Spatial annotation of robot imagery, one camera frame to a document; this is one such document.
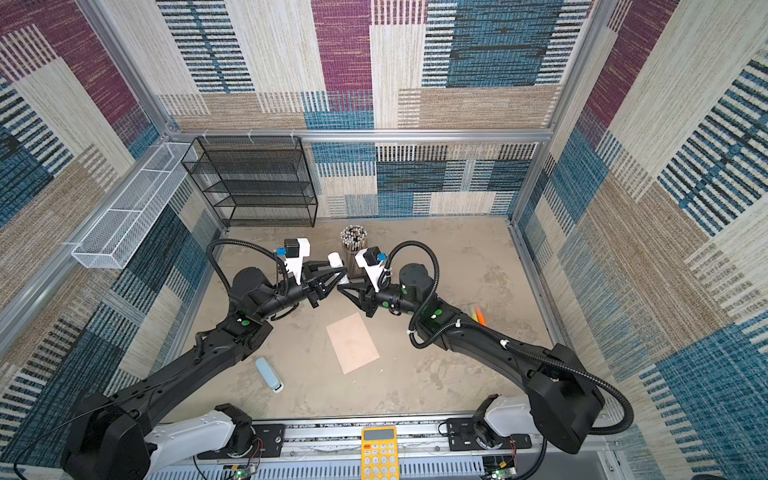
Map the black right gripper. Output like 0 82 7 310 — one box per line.
336 272 420 318

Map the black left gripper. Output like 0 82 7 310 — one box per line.
256 263 345 324

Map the pink paper envelope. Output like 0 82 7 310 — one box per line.
326 314 380 374

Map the white glue stick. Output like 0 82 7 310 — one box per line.
328 252 348 284

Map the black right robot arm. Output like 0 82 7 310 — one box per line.
337 240 635 454

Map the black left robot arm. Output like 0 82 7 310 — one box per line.
13 238 347 479

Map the pencil holder cup with pencils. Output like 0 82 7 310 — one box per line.
340 225 367 277

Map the highlighter marker pack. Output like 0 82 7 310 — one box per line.
469 307 486 326

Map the yellow calculator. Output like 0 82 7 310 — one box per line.
360 426 400 480

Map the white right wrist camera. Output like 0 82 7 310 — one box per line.
355 246 387 293

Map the black wire mesh shelf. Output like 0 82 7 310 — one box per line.
181 136 318 228

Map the aluminium front rail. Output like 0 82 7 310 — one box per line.
149 406 624 479

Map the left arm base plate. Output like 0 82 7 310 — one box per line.
196 423 286 460

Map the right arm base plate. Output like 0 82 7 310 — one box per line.
438 417 533 452

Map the white wire mesh basket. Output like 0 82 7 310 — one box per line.
72 142 189 270

